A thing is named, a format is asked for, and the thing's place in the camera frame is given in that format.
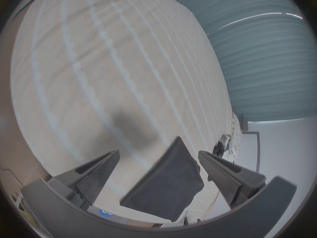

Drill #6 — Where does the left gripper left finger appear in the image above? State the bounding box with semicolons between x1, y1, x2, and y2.
51;150;121;206

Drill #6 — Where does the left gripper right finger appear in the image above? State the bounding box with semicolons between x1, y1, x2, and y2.
198;151;266;206

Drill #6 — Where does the black T-shirt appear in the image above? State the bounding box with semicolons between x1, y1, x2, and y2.
120;136;205;222

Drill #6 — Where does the pile of clothes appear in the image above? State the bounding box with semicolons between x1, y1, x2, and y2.
219;134;232;149

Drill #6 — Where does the bed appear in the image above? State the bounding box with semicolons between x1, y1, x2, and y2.
10;0;260;224

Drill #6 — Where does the black satin garment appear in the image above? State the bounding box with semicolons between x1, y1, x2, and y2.
213;143;224;157

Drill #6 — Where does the white printed pillow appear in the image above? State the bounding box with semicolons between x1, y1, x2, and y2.
230;113;243;158

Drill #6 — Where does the grey bedside table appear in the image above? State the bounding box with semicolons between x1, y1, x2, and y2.
233;107;248;131

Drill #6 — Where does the blue-green curtain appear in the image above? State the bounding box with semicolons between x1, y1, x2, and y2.
207;15;317;122
149;0;304;34

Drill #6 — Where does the black cable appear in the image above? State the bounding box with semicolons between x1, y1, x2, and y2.
0;167;25;186

